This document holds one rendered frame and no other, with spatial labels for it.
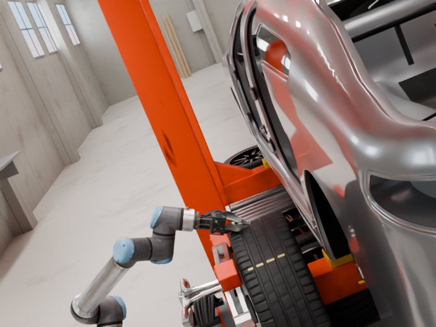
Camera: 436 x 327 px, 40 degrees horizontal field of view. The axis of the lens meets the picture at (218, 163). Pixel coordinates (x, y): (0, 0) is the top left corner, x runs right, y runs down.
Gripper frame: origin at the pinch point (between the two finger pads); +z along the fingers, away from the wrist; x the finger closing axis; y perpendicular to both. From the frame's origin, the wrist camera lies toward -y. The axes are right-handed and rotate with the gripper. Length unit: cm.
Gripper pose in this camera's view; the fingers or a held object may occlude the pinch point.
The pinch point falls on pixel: (244, 224)
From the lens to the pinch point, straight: 237.8
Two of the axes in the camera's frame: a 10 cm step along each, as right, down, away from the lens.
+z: 9.9, 1.0, 0.8
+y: 0.6, 1.7, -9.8
